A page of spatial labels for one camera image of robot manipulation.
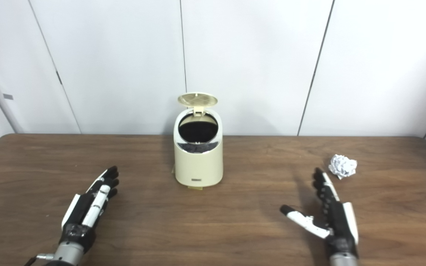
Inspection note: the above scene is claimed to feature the white and black left hand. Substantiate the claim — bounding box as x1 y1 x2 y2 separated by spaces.
61 166 119 255

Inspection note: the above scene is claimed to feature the white and black right hand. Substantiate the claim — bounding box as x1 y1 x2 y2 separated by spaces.
280 167 359 258

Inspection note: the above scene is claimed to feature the white paper ball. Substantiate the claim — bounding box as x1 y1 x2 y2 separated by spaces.
328 154 358 180

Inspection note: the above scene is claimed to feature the cream-colored bin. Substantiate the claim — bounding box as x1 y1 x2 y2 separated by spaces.
173 108 223 187

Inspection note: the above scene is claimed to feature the cream round bin lid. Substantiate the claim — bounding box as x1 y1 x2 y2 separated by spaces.
177 92 218 117

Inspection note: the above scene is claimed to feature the yellow tape under bin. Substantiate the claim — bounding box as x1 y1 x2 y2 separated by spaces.
171 166 203 191

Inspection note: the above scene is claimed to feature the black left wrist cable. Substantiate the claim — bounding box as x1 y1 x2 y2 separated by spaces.
24 253 56 266

